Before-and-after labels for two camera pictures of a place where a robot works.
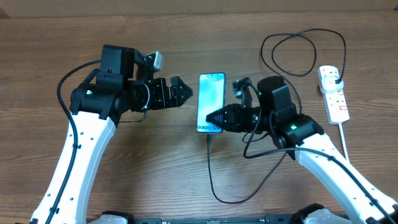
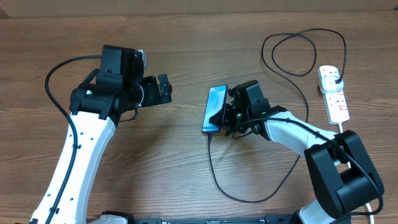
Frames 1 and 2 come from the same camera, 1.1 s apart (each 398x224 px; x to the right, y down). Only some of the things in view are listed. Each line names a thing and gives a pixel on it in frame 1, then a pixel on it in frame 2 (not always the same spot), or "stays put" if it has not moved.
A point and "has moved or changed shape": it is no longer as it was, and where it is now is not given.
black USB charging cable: x=281 y=37 to x=300 y=91
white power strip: x=335 y=101 stays put
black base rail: x=128 y=218 stays put
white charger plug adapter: x=328 y=83 stays put
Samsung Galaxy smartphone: x=211 y=96 has moved or changed shape
